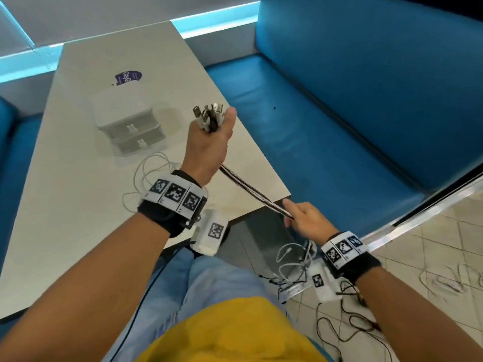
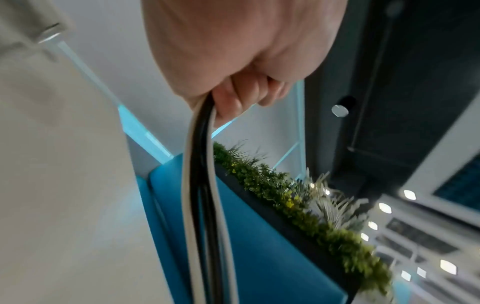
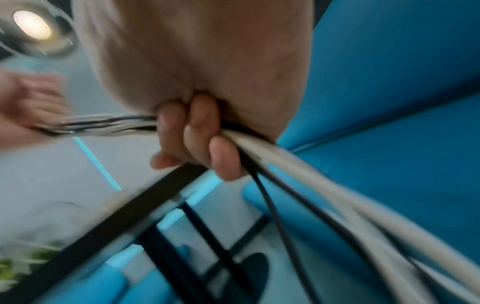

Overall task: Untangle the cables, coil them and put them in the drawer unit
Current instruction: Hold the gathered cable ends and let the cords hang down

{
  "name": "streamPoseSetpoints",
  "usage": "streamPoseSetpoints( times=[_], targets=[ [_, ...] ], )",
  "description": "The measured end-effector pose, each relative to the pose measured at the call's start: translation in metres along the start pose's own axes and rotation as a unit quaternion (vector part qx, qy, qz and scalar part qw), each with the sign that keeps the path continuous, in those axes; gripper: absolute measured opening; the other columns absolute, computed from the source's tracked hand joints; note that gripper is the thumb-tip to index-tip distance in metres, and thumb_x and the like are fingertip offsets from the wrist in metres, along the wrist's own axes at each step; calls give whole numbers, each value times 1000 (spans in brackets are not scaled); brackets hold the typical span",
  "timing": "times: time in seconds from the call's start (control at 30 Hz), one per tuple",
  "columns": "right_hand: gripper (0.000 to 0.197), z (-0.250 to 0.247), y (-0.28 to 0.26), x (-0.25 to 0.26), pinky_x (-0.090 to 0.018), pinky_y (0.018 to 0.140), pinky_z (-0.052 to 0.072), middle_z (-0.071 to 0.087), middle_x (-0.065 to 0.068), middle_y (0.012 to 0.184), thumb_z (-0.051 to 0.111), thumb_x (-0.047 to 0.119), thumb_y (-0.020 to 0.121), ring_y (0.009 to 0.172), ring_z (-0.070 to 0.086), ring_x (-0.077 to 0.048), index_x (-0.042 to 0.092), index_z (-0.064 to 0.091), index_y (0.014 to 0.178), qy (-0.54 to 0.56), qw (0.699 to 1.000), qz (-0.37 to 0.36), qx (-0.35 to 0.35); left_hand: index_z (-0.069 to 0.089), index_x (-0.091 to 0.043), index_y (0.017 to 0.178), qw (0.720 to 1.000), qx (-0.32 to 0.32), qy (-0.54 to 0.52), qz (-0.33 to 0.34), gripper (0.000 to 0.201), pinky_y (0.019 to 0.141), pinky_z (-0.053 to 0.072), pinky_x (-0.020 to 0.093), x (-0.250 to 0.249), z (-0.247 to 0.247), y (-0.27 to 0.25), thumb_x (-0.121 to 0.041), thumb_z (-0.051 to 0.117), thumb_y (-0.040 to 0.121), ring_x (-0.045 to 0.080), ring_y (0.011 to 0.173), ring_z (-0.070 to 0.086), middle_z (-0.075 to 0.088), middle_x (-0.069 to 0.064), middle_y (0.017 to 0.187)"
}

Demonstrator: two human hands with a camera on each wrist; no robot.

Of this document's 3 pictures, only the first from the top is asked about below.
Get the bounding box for person's right hand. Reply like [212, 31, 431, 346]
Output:
[282, 199, 340, 246]

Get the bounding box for person's left hand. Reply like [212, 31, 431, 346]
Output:
[180, 106, 238, 188]

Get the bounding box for bundle of charging cables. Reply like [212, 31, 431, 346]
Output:
[192, 103, 317, 291]

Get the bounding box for white mini drawer box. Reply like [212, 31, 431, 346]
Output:
[92, 82, 167, 157]

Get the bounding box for person's right forearm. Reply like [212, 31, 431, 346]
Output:
[354, 267, 483, 362]

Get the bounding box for person's left forearm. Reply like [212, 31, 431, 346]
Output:
[0, 213, 173, 362]

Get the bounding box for grey metal table base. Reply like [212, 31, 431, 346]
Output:
[217, 201, 316, 291]

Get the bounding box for black marker wristband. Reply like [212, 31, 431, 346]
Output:
[320, 230, 382, 285]
[137, 169, 209, 239]

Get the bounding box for light blue jeans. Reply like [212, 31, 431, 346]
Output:
[102, 246, 291, 362]

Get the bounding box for round purple sticker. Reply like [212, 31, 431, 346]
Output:
[112, 70, 143, 87]

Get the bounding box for blue sofa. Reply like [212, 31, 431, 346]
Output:
[0, 96, 44, 278]
[205, 0, 483, 238]

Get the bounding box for white table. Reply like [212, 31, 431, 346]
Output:
[0, 20, 292, 320]

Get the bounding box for yellow shirt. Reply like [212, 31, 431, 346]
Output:
[135, 296, 329, 362]

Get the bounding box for black camera cable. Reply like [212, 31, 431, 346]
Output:
[109, 252, 178, 362]
[316, 281, 395, 362]

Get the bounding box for silver metal floor rail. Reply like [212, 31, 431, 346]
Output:
[277, 175, 483, 300]

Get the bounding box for cyan wall light strips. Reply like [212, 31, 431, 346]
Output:
[0, 0, 261, 84]

